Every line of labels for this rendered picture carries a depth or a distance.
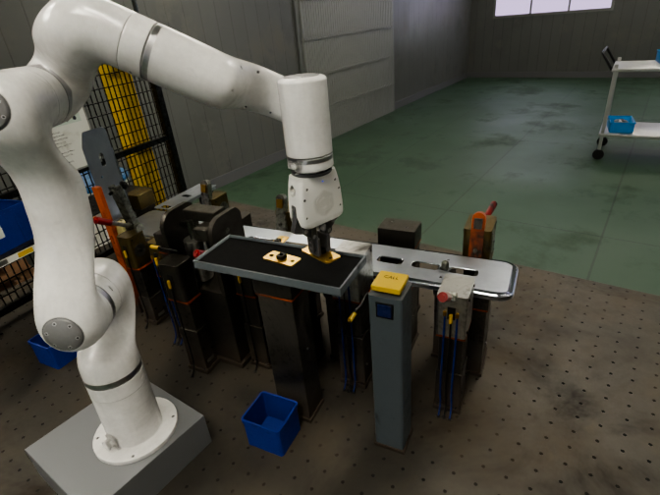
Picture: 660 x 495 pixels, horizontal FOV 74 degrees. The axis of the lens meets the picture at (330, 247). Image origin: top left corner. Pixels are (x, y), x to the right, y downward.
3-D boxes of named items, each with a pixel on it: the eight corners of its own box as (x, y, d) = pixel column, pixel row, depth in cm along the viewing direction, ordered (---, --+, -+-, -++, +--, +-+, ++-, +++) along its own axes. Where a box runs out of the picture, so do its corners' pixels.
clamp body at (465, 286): (467, 391, 119) (476, 278, 102) (458, 424, 110) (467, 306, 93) (439, 383, 122) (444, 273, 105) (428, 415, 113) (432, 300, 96)
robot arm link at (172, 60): (162, 71, 81) (312, 136, 89) (136, 82, 67) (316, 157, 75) (175, 22, 78) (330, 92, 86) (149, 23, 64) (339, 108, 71)
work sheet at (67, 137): (102, 161, 192) (78, 87, 177) (55, 179, 174) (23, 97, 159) (99, 161, 192) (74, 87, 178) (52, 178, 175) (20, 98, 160)
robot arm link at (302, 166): (303, 163, 74) (305, 180, 75) (342, 150, 78) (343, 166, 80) (275, 155, 79) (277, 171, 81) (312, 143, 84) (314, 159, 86)
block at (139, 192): (174, 264, 196) (152, 189, 179) (161, 273, 190) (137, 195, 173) (161, 261, 200) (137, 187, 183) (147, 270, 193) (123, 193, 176)
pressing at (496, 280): (520, 260, 121) (521, 255, 120) (512, 306, 103) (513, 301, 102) (153, 210, 178) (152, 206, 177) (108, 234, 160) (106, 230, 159)
